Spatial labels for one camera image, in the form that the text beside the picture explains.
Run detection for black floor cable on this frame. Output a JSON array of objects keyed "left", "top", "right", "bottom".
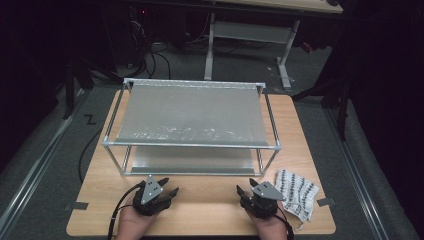
[{"left": 77, "top": 128, "right": 103, "bottom": 184}]

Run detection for grey two-tier metal rack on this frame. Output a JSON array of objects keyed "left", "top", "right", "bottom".
[{"left": 102, "top": 77, "right": 283, "bottom": 178}]

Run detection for grey tape piece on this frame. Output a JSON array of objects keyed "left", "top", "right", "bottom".
[
  {"left": 316, "top": 197, "right": 337, "bottom": 208},
  {"left": 64, "top": 200, "right": 89, "bottom": 212}
]

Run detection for black metal stand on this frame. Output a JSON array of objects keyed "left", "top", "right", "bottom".
[
  {"left": 293, "top": 76, "right": 351, "bottom": 141},
  {"left": 63, "top": 56, "right": 134, "bottom": 121}
]

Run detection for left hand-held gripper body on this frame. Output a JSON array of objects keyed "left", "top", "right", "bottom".
[{"left": 132, "top": 174, "right": 173, "bottom": 217}]

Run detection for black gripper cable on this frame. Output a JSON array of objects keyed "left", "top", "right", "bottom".
[
  {"left": 274, "top": 213, "right": 296, "bottom": 240},
  {"left": 107, "top": 179, "right": 148, "bottom": 240}
]

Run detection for bundle of black cables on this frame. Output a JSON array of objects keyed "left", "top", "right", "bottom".
[{"left": 126, "top": 6, "right": 174, "bottom": 81}]

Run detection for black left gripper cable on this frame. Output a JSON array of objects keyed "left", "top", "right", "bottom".
[{"left": 107, "top": 179, "right": 148, "bottom": 240}]

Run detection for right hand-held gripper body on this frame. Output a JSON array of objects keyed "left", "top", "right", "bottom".
[{"left": 239, "top": 180, "right": 288, "bottom": 220}]

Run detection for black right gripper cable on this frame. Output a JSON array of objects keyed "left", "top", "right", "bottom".
[{"left": 274, "top": 213, "right": 296, "bottom": 240}]

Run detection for desk with white legs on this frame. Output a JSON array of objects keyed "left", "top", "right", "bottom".
[{"left": 203, "top": 0, "right": 344, "bottom": 91}]

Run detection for metal floor rail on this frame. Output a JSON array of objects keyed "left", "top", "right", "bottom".
[
  {"left": 0, "top": 89, "right": 88, "bottom": 240},
  {"left": 324, "top": 106, "right": 389, "bottom": 240}
]

